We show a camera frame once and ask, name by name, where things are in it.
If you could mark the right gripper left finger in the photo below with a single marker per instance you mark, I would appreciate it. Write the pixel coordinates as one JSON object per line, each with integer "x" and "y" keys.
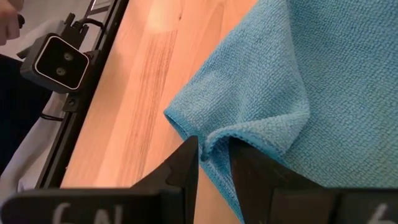
{"x": 140, "y": 205}

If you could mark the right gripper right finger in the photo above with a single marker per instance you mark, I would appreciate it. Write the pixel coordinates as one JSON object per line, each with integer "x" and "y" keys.
{"x": 295, "y": 202}

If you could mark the blue microfiber towel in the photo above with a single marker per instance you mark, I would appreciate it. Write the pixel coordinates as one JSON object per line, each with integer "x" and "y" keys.
{"x": 295, "y": 77}

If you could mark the person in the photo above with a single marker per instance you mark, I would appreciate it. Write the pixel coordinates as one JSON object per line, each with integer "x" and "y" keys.
{"x": 18, "y": 109}

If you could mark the person's hand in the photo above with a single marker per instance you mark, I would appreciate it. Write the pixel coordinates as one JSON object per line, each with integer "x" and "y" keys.
{"x": 9, "y": 21}

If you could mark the black metal table frame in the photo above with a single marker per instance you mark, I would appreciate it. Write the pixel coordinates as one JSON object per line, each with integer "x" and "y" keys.
{"x": 77, "y": 118}

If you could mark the black table-level camera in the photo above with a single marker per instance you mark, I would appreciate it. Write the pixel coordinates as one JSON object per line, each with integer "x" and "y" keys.
{"x": 57, "y": 63}

